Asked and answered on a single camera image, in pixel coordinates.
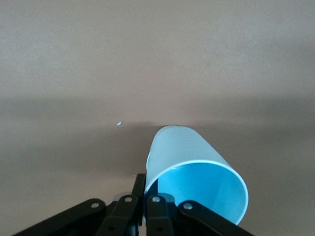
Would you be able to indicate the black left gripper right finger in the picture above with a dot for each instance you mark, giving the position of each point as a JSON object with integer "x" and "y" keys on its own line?
{"x": 157, "y": 216}

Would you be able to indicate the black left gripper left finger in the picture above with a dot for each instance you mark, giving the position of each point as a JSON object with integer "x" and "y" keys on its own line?
{"x": 115, "y": 216}

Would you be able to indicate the light blue plastic cup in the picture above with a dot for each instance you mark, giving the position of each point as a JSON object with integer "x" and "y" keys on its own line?
{"x": 187, "y": 152}

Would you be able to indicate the brown table cover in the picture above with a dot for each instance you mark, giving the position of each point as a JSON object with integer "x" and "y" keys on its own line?
{"x": 98, "y": 73}

